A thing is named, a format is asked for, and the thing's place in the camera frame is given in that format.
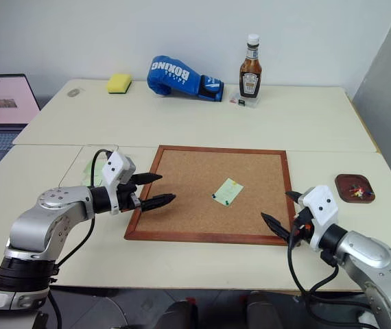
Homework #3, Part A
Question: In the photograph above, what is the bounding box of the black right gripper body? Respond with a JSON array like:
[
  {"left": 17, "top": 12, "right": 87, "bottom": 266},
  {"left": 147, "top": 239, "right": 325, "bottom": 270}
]
[{"left": 285, "top": 204, "right": 316, "bottom": 248}]

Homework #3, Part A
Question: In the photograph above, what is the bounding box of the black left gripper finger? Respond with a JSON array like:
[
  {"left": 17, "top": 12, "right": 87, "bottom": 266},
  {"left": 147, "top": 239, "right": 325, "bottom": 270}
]
[
  {"left": 131, "top": 173, "right": 163, "bottom": 186},
  {"left": 139, "top": 193, "right": 177, "bottom": 212}
]

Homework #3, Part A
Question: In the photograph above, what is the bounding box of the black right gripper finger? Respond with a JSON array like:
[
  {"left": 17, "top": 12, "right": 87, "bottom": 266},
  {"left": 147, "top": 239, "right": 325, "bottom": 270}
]
[
  {"left": 260, "top": 212, "right": 292, "bottom": 241},
  {"left": 285, "top": 190, "right": 306, "bottom": 207}
]

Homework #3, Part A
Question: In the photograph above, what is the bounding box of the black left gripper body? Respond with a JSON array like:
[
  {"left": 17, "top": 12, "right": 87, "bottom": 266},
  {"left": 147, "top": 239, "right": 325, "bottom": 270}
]
[{"left": 116, "top": 182, "right": 143, "bottom": 211}]

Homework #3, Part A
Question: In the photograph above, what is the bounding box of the wood-framed cork board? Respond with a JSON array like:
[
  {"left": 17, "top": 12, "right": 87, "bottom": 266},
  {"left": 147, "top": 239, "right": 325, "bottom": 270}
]
[{"left": 123, "top": 145, "right": 298, "bottom": 247}]

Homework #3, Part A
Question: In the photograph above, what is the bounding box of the pale green paper note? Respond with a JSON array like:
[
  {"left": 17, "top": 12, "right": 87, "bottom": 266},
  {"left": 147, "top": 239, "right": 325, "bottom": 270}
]
[{"left": 211, "top": 177, "right": 245, "bottom": 207}]

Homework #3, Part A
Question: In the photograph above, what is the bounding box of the pale green paper sheet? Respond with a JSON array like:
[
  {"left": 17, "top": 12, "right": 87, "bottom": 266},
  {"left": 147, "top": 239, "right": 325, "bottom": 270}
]
[{"left": 80, "top": 158, "right": 109, "bottom": 188}]

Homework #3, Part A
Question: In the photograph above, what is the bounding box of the brown tray of pushpins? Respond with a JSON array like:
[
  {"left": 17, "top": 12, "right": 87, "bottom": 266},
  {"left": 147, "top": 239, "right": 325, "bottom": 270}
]
[{"left": 334, "top": 173, "right": 377, "bottom": 204}]

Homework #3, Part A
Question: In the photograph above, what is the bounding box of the yellow sponge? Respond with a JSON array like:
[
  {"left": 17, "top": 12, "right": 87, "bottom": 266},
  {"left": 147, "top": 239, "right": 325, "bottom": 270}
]
[{"left": 106, "top": 72, "right": 133, "bottom": 95}]

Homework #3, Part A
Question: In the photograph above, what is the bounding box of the blue boxing glove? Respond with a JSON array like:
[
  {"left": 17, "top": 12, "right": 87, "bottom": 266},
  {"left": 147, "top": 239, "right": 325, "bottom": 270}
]
[{"left": 147, "top": 55, "right": 225, "bottom": 103}]

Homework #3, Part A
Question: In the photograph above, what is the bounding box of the clear plastic box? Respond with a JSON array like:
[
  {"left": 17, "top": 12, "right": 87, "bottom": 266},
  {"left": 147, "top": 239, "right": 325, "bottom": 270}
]
[{"left": 228, "top": 90, "right": 262, "bottom": 110}]

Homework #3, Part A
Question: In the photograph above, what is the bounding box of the brown sauce bottle white cap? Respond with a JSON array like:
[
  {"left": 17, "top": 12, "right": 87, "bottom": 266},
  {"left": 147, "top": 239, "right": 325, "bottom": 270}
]
[{"left": 239, "top": 33, "right": 263, "bottom": 100}]

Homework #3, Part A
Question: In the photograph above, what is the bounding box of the open laptop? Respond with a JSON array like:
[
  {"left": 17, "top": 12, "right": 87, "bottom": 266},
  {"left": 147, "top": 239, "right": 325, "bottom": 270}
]
[{"left": 0, "top": 73, "right": 43, "bottom": 152}]

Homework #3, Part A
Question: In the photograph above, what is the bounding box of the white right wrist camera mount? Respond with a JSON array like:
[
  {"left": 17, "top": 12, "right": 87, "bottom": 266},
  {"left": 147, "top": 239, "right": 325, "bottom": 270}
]
[{"left": 297, "top": 185, "right": 340, "bottom": 252}]

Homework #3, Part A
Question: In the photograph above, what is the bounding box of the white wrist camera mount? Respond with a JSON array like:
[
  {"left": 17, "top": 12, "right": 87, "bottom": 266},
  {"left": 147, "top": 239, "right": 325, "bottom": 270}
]
[
  {"left": 297, "top": 185, "right": 340, "bottom": 252},
  {"left": 100, "top": 151, "right": 137, "bottom": 216}
]

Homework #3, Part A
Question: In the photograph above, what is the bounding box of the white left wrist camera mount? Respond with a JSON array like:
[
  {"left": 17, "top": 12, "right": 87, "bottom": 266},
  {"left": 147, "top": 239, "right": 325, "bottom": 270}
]
[{"left": 100, "top": 151, "right": 137, "bottom": 216}]

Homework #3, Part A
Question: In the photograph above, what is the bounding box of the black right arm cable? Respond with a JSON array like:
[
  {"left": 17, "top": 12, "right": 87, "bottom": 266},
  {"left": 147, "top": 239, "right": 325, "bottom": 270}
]
[{"left": 286, "top": 236, "right": 341, "bottom": 303}]

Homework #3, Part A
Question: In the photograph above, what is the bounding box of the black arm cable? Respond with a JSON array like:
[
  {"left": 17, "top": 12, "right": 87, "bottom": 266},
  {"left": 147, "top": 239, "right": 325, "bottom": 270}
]
[
  {"left": 286, "top": 236, "right": 341, "bottom": 303},
  {"left": 49, "top": 149, "right": 111, "bottom": 329}
]

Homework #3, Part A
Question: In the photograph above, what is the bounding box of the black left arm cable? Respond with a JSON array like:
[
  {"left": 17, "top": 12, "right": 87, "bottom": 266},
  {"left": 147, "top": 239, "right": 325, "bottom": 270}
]
[{"left": 49, "top": 149, "right": 111, "bottom": 329}]

